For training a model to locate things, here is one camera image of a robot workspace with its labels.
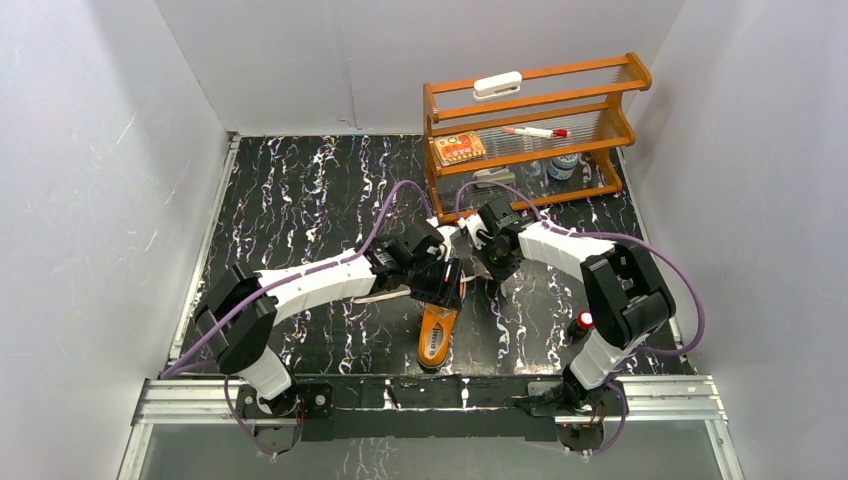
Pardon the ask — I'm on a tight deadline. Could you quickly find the grey stapler on bottom shelf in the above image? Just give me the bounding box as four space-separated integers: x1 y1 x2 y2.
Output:
472 167 516 189

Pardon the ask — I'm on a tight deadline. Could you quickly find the orange canvas sneaker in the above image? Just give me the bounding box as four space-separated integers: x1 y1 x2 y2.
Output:
417 304 458 370

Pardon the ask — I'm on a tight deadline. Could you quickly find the orange snack packet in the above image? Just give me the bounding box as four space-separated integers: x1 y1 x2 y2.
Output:
434 131 486 166

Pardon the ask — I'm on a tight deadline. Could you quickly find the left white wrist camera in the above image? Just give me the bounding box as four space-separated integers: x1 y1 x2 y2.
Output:
436 225 461 260

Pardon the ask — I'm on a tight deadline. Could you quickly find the white stapler on top shelf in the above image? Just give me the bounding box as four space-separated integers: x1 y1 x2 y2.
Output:
472 71 523 102

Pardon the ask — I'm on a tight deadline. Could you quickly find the white shoelace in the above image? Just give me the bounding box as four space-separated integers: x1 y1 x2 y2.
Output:
352 275 477 305

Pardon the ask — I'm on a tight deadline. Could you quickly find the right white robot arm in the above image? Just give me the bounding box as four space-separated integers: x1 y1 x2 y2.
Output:
465 200 676 414

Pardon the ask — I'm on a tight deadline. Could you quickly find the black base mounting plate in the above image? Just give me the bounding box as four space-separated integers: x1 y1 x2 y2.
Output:
227 374 629 456

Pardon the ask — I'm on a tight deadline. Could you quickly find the orange wooden shelf rack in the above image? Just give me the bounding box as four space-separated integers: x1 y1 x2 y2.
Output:
422 53 653 223

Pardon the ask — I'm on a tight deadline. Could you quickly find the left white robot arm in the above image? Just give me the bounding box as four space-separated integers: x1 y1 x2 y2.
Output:
193 220 464 416

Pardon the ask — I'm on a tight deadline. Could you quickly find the red emergency stop button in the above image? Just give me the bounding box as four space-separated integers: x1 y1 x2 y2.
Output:
566 310 594 343

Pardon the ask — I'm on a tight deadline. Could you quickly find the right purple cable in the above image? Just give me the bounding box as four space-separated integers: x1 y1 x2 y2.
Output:
453 181 707 359

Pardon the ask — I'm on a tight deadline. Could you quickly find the red white marker pen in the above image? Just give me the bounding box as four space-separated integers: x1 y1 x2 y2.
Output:
501 126 569 139

